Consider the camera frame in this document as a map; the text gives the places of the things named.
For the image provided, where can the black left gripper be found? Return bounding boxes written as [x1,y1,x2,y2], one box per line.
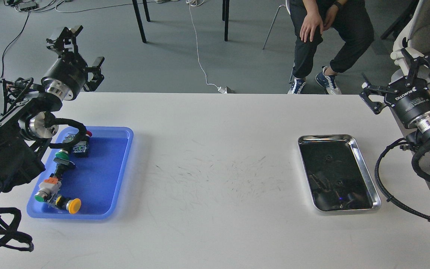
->
[41,25,105,101]

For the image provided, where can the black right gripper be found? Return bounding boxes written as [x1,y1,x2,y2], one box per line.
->
[359,48,430,130]

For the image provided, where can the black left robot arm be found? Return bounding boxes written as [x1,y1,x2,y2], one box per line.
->
[0,25,104,251]

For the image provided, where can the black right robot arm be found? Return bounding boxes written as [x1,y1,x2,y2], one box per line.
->
[360,47,430,182]

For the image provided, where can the white office chair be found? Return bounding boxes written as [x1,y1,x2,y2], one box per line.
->
[390,0,430,124]

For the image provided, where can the seated person in black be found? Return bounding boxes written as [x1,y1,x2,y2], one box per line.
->
[287,0,375,95]

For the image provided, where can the silver metal tray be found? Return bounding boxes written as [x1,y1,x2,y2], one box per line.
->
[297,134,381,214]

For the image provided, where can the blue plastic tray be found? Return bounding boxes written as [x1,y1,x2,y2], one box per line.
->
[26,126,134,220]

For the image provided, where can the yellow mushroom push button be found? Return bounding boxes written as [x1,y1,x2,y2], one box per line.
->
[49,194,82,214]

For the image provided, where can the metal chair leg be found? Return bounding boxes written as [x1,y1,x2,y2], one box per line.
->
[262,1,290,50]

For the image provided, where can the black table legs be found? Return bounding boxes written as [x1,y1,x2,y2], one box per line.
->
[132,0,230,43]

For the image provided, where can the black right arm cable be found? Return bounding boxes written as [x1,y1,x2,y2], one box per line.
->
[374,137,430,229]

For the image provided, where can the red push button switch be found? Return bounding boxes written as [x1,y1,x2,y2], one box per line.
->
[65,130,92,157]

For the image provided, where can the black floor cable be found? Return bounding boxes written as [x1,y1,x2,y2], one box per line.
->
[0,11,31,136]

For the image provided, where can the green push button switch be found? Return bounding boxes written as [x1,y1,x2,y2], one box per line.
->
[51,149,76,179]

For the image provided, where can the green button orange block switch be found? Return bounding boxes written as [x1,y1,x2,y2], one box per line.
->
[34,176,62,203]

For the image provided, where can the white power cable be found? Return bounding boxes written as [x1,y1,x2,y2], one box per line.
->
[187,0,235,94]

